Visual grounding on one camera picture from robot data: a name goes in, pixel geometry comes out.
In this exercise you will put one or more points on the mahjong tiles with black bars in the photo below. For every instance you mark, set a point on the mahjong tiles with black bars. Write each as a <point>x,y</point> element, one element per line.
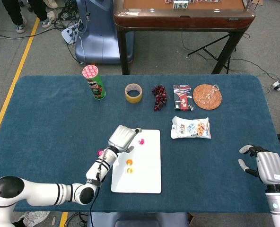
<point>180,5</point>

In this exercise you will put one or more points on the white rectangular board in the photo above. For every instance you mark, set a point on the white rectangular board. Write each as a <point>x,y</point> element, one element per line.
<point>149,165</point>

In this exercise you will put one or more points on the green Pringles can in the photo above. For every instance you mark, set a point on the green Pringles can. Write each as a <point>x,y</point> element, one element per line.
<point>97,87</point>

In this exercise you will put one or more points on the dark red grape bunch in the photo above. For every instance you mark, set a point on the dark red grape bunch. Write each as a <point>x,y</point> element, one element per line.
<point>160,97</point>

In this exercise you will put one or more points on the round woven rattan coaster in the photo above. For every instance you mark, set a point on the round woven rattan coaster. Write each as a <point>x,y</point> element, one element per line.
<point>201,89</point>

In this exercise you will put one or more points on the pink button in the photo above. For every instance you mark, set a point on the pink button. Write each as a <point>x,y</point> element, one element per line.
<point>141,141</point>
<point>99,152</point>

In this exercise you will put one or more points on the black red snack box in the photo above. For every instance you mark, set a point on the black red snack box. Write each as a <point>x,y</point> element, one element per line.
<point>182,99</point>

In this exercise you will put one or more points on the mahjong tiles with red marks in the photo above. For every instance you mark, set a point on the mahjong tiles with red marks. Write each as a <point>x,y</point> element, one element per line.
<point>168,1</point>
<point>208,1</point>

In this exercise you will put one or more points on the white snack bag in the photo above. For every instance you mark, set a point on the white snack bag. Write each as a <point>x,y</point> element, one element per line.
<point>189,128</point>

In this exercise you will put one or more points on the orange button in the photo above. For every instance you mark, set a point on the orange button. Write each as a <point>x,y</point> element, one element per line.
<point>130,170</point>
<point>129,162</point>

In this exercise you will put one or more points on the standing person in black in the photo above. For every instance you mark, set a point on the standing person in black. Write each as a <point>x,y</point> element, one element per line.
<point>12,11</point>

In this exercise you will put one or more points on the white power strip with plugs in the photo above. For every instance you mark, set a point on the white power strip with plugs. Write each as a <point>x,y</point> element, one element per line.
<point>70,33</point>

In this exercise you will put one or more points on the brown mahjong table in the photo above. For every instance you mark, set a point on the brown mahjong table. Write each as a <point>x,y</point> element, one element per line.
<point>182,22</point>

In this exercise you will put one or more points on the blue machine base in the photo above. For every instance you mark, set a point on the blue machine base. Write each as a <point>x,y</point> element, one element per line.
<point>99,35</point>

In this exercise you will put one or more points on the blue felt tablecloth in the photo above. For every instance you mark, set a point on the blue felt tablecloth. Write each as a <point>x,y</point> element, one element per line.
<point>47,118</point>

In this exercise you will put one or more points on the yellow tape roll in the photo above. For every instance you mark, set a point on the yellow tape roll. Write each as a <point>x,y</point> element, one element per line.
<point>134,99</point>

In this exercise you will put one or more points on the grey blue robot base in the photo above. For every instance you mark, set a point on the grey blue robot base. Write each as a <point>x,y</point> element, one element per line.
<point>137,220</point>

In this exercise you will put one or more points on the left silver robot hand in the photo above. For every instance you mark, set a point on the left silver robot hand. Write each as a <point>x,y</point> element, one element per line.
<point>121,138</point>

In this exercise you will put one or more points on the white patterned sneaker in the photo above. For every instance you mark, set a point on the white patterned sneaker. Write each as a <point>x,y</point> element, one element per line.
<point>36,217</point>

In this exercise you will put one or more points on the cardboard box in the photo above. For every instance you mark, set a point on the cardboard box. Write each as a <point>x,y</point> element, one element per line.
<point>257,3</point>

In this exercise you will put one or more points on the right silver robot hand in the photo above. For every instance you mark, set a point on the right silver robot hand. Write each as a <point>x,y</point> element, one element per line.
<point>270,168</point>

